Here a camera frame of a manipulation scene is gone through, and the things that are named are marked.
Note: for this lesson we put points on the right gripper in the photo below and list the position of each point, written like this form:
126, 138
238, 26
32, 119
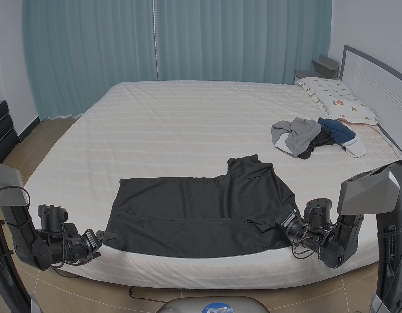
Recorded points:
294, 228

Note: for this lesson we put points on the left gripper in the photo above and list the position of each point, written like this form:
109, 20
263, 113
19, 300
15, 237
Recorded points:
90, 245

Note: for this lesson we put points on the black T-shirt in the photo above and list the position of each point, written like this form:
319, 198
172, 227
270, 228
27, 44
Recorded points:
194, 214

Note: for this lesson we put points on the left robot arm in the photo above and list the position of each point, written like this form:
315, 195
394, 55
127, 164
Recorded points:
24, 236

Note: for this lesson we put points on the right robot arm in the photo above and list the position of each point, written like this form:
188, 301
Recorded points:
367, 191

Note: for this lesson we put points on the white garment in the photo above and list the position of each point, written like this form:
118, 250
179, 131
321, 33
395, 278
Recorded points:
281, 143

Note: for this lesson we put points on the black garment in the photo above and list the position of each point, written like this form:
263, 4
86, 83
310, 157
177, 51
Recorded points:
321, 139

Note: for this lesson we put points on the light grey garment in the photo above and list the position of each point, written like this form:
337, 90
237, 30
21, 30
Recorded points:
302, 132

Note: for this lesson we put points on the dark blue garment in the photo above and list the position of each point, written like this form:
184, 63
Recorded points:
338, 130

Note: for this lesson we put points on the white printed pillow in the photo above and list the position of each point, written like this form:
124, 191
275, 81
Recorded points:
341, 101

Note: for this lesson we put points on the bed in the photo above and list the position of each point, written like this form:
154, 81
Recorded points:
187, 126

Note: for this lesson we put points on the grey bedside table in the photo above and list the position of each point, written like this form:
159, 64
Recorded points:
321, 68

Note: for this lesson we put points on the blue-green curtain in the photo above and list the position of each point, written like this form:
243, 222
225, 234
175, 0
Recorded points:
236, 28
90, 44

